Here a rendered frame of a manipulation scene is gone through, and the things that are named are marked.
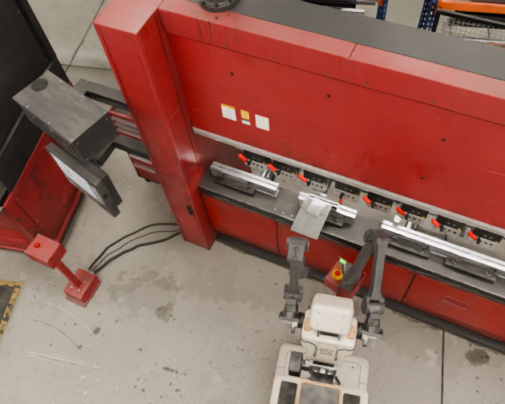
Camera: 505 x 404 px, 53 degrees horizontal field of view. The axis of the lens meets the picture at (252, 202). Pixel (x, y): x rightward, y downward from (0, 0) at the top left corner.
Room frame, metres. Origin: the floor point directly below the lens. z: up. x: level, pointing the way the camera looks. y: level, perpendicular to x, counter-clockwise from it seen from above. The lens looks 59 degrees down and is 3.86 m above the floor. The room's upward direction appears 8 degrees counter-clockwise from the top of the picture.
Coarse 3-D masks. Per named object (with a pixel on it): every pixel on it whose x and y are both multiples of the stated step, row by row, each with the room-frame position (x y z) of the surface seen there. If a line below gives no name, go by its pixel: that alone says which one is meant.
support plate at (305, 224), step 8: (304, 200) 1.69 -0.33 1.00; (312, 200) 1.68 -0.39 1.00; (328, 208) 1.60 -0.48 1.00; (304, 216) 1.57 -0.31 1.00; (312, 216) 1.56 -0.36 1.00; (320, 216) 1.55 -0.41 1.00; (296, 224) 1.52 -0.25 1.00; (304, 224) 1.51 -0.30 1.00; (312, 224) 1.50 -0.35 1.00; (320, 224) 1.50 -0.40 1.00; (304, 232) 1.46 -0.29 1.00; (312, 232) 1.45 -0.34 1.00
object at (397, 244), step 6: (396, 240) 1.35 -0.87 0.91; (402, 240) 1.35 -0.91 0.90; (396, 246) 1.32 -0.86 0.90; (402, 246) 1.31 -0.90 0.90; (408, 246) 1.30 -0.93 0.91; (414, 246) 1.30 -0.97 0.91; (414, 252) 1.26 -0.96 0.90; (420, 252) 1.25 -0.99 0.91; (426, 252) 1.24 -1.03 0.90; (426, 258) 1.21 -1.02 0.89
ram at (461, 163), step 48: (192, 48) 2.03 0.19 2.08; (192, 96) 2.07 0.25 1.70; (240, 96) 1.90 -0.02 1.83; (288, 96) 1.75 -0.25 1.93; (336, 96) 1.62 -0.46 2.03; (384, 96) 1.50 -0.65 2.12; (288, 144) 1.75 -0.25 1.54; (336, 144) 1.61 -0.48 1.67; (384, 144) 1.48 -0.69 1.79; (432, 144) 1.36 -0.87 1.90; (480, 144) 1.26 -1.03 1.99; (432, 192) 1.32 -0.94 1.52; (480, 192) 1.21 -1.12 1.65
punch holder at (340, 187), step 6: (336, 180) 1.59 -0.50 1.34; (336, 186) 1.59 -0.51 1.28; (342, 186) 1.57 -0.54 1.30; (348, 186) 1.55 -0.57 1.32; (336, 192) 1.58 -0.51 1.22; (348, 192) 1.55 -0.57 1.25; (354, 192) 1.53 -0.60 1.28; (360, 192) 1.57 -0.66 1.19; (342, 198) 1.56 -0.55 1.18; (348, 198) 1.54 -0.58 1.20; (354, 198) 1.52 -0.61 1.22
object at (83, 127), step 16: (48, 80) 2.09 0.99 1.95; (16, 96) 2.01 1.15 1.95; (32, 96) 1.99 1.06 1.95; (48, 96) 1.98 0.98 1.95; (64, 96) 1.96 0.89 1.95; (80, 96) 1.94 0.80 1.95; (32, 112) 1.88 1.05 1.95; (48, 112) 1.86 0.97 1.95; (64, 112) 1.85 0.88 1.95; (80, 112) 1.83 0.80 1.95; (96, 112) 1.82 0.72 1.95; (48, 128) 1.81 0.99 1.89; (64, 128) 1.74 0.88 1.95; (80, 128) 1.73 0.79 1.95; (96, 128) 1.75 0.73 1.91; (112, 128) 1.80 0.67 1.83; (64, 144) 1.74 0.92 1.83; (80, 144) 1.67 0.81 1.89; (96, 144) 1.72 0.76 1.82
